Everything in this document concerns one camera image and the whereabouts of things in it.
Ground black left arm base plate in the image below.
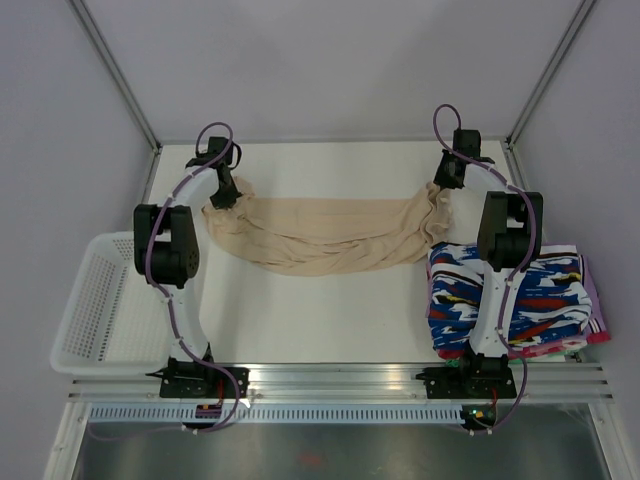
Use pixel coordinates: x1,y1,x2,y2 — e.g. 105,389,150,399
159,365,249,400

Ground beige trousers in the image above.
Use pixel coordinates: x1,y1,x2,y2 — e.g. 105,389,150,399
202,178,453,277

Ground folded clothes stack underneath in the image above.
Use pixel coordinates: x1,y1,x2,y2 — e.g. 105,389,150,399
424,241,612,362

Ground blue patterned folded trousers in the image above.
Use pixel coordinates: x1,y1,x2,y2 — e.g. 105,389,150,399
424,241,601,359

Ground white perforated plastic basket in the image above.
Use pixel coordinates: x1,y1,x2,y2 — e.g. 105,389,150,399
50,231,171,377

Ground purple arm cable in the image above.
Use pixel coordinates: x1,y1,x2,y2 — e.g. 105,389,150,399
85,120,242,443
431,103,541,437

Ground left aluminium frame post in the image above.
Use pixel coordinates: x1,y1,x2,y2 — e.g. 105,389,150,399
67,0,161,153

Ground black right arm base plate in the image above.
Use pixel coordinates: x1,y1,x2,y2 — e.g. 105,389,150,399
415,366,517,400

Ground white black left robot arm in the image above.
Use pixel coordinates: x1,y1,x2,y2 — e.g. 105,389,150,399
133,136,242,397

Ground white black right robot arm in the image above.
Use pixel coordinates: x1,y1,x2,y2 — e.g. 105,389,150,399
435,127,542,363

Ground aluminium mounting rail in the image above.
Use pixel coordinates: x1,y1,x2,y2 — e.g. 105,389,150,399
67,362,613,404

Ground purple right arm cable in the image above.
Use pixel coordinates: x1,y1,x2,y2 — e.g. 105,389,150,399
431,103,541,437

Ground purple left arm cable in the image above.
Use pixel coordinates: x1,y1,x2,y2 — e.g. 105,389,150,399
85,120,242,443

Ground right aluminium frame post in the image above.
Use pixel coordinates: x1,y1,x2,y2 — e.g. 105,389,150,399
505,0,598,150

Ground white slotted cable duct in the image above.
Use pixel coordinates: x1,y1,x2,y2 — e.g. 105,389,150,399
89,403,463,425

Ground aluminium frame post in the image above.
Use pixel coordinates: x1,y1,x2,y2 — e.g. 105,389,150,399
505,0,598,150
67,0,161,153

